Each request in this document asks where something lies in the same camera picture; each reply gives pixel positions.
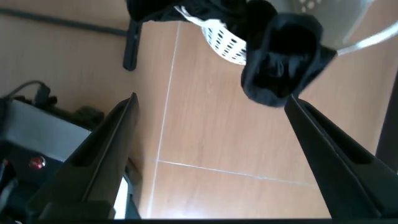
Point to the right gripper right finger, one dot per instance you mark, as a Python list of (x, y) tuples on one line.
[(348, 174)]

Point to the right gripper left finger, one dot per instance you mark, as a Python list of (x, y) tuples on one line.
[(93, 174)]

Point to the black garment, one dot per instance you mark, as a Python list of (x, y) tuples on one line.
[(280, 62)]

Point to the black shorts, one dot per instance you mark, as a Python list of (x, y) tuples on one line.
[(155, 9)]

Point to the black clothes rack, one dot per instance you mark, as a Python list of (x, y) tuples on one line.
[(132, 46)]

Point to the white laundry basket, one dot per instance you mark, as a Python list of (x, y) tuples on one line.
[(339, 21)]

